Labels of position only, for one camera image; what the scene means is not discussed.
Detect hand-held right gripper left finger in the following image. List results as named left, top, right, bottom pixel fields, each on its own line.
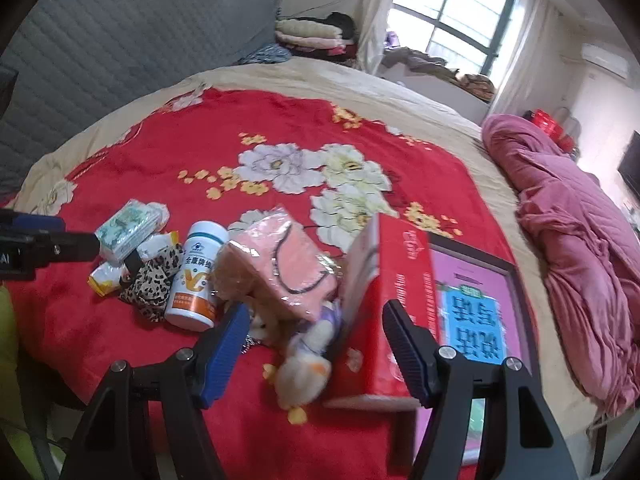
left=60, top=304, right=251, bottom=480

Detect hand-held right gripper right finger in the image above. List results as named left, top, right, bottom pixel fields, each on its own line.
left=382, top=299, right=581, bottom=480

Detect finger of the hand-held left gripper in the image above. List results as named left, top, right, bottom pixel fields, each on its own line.
left=31, top=231, right=102, bottom=269
left=0, top=208, right=67, bottom=235

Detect green white tissue pack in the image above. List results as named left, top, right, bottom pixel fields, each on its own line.
left=95, top=199, right=170, bottom=266

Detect red cardboard box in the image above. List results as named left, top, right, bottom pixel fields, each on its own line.
left=322, top=214, right=538, bottom=468

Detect white duck plush toy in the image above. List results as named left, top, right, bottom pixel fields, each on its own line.
left=250, top=300, right=343, bottom=423

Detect brown plush toy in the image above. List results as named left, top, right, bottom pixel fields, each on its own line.
left=210, top=242, right=266, bottom=321

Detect pink towel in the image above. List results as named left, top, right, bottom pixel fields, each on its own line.
left=227, top=205, right=343, bottom=323

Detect yellow white sachet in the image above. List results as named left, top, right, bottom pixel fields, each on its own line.
left=89, top=262, right=126, bottom=297
left=137, top=230, right=180, bottom=262

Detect white supplement bottle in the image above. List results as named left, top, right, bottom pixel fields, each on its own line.
left=164, top=221, right=230, bottom=332

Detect leopard print pouch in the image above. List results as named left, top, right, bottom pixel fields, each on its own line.
left=118, top=242, right=185, bottom=323

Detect yellow green cloth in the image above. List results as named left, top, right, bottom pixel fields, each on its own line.
left=0, top=285, right=56, bottom=480

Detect red floral blanket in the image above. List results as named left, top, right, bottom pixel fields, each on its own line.
left=5, top=85, right=506, bottom=480

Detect pink quilt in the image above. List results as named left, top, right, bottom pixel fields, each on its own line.
left=481, top=114, right=640, bottom=418

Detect grey quilted headboard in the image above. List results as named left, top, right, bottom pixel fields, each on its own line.
left=0, top=0, right=283, bottom=196

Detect red bags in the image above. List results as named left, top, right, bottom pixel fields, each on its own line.
left=530, top=108, right=576, bottom=151

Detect blue patterned pillow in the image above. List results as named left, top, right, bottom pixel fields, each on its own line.
left=235, top=42, right=293, bottom=66

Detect clothes heap on windowsill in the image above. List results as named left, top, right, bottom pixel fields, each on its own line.
left=382, top=47, right=496, bottom=101

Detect pile of folded clothes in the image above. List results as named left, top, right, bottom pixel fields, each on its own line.
left=274, top=11, right=361, bottom=58

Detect white curtain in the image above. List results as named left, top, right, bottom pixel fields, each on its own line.
left=350, top=0, right=406, bottom=76
left=487, top=0, right=556, bottom=121

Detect window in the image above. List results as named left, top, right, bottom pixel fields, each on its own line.
left=387, top=0, right=516, bottom=78

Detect white air conditioner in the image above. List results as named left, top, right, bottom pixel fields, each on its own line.
left=580, top=42, right=630, bottom=80

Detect black wall television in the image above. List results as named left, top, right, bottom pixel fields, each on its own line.
left=617, top=131, right=640, bottom=201

